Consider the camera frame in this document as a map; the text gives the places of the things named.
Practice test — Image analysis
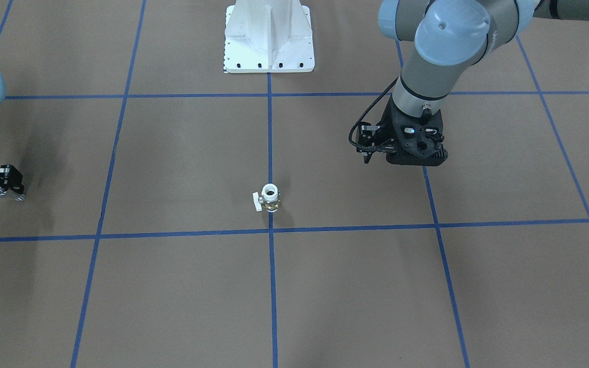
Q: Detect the white brass PPR valve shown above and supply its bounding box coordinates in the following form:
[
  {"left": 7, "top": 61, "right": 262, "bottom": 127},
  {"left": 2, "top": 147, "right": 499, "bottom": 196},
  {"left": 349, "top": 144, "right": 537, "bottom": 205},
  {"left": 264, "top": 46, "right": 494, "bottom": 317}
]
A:
[{"left": 252, "top": 182, "right": 281, "bottom": 213}]

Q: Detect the brown paper table mat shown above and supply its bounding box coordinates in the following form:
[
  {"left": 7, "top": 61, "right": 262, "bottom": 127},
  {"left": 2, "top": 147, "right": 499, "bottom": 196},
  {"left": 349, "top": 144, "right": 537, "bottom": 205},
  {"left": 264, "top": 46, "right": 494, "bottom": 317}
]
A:
[{"left": 0, "top": 1, "right": 589, "bottom": 367}]

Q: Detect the chrome elbow pipe fitting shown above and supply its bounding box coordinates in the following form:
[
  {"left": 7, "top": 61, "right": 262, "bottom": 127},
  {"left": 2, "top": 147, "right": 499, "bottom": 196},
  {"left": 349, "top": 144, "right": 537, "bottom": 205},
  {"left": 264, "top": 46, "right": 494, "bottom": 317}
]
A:
[{"left": 0, "top": 186, "right": 26, "bottom": 202}]

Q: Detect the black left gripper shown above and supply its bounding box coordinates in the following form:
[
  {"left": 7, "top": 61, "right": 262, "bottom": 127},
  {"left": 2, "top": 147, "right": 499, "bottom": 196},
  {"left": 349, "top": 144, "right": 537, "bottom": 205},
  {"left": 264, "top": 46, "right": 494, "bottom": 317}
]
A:
[{"left": 364, "top": 98, "right": 448, "bottom": 166}]

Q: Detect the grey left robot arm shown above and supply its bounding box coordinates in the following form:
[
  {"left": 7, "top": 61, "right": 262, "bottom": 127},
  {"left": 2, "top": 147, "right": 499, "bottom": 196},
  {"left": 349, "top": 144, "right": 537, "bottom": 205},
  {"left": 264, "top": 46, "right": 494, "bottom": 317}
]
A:
[{"left": 348, "top": 1, "right": 589, "bottom": 166}]

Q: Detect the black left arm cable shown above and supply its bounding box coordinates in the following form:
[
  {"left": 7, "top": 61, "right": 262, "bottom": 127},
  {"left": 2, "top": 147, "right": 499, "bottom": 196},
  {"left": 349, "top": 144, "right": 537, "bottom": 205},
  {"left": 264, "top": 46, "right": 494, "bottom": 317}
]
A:
[{"left": 348, "top": 77, "right": 400, "bottom": 153}]

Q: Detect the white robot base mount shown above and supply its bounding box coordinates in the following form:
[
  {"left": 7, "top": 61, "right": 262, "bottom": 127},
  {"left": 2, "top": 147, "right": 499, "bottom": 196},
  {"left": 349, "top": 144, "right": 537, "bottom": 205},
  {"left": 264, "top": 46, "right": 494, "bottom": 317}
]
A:
[{"left": 223, "top": 1, "right": 315, "bottom": 73}]

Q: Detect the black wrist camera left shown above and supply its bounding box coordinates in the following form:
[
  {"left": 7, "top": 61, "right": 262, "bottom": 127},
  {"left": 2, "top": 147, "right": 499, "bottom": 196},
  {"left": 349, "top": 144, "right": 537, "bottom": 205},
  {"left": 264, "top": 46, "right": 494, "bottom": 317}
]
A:
[{"left": 354, "top": 121, "right": 380, "bottom": 147}]

